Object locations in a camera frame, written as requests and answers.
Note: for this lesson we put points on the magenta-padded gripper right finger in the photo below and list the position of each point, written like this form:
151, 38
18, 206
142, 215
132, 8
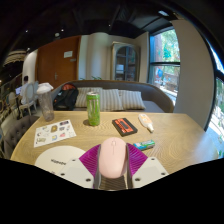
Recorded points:
150, 170

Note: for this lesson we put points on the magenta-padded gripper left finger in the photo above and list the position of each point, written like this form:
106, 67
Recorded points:
75, 171

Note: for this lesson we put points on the pink computer mouse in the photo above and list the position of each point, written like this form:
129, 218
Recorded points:
113, 158

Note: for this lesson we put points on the round white hippo mouse pad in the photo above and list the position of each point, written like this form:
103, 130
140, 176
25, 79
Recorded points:
56, 156

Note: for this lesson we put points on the small green blue pack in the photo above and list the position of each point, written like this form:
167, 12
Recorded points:
144, 145

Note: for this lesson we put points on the white sticker sheet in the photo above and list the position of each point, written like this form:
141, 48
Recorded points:
55, 132

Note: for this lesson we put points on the white squeeze tube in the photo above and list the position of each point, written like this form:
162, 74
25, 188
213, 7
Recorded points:
145, 121

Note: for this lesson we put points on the black box with red print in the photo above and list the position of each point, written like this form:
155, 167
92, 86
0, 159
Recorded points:
124, 126

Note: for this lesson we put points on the green drink can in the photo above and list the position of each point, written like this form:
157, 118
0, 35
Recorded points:
93, 110

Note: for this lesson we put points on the grey tufted armchair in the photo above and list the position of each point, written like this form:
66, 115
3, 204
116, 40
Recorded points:
18, 131

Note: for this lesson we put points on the striped cushion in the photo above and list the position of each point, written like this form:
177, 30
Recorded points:
111, 100
81, 98
132, 100

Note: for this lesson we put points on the black backpack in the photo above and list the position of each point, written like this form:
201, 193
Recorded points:
66, 99

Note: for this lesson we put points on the clear shaker bottle white lid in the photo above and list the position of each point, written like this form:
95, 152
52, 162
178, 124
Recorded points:
46, 103

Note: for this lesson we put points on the brown curved sofa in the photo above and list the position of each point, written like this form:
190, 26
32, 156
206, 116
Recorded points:
156, 95

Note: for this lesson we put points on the white dining chair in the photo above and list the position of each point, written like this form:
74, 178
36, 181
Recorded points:
29, 95

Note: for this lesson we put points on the wooden door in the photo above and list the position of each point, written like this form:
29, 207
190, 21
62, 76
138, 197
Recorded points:
53, 66

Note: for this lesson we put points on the black-framed window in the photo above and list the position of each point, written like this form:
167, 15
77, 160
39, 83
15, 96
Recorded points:
165, 60

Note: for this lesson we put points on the glass-door cabinet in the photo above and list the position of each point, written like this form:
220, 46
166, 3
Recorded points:
125, 61

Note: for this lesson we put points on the white door sign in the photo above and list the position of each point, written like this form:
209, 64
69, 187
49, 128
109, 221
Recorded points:
68, 54

